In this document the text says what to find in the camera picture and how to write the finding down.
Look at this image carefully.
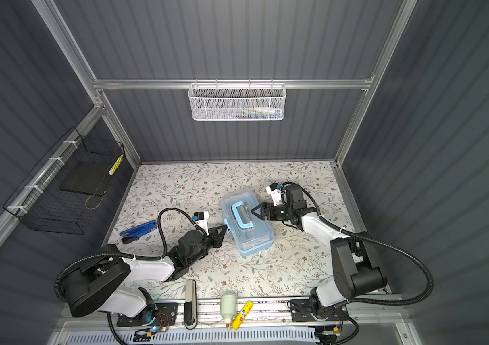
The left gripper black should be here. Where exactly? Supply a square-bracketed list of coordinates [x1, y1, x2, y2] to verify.
[188, 223, 227, 268]

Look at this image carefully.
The light blue plastic tool box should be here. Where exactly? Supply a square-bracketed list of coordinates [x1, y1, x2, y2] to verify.
[222, 188, 275, 258]

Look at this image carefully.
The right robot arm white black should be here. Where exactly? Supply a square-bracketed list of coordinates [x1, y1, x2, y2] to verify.
[251, 182, 435, 319]

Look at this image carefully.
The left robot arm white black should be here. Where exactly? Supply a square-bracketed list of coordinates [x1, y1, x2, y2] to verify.
[53, 212, 228, 325]

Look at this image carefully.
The white plastic bottle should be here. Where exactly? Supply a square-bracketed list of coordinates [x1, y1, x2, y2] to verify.
[220, 292, 237, 327]

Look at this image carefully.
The black silver flat device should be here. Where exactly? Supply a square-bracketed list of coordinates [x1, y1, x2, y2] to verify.
[184, 280, 198, 330]

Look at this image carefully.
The yellow glue tube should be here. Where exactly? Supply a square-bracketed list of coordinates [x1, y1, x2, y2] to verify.
[231, 300, 254, 331]

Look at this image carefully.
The yellow tube in black basket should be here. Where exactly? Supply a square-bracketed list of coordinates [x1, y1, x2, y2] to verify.
[108, 155, 124, 175]

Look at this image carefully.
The black pad in basket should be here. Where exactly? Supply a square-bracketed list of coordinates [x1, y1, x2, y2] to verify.
[59, 161, 114, 196]

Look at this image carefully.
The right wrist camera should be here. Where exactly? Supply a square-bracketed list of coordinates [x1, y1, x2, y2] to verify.
[266, 183, 283, 206]

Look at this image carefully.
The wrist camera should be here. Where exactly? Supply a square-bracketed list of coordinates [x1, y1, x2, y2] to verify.
[266, 183, 283, 206]
[193, 211, 209, 236]

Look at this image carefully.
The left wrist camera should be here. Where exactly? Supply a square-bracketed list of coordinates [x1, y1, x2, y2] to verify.
[193, 211, 209, 236]

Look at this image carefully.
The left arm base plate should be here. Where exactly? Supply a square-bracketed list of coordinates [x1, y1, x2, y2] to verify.
[116, 303, 178, 328]

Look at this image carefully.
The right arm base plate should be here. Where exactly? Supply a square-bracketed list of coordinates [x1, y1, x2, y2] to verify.
[286, 298, 349, 323]

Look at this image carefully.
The white wire mesh basket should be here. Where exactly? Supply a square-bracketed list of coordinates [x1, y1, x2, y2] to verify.
[188, 86, 287, 122]

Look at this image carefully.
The white perforated cable tray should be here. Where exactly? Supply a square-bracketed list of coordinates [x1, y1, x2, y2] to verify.
[65, 326, 321, 345]

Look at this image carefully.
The black wire mesh basket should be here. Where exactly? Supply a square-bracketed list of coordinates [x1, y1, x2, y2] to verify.
[3, 129, 125, 235]

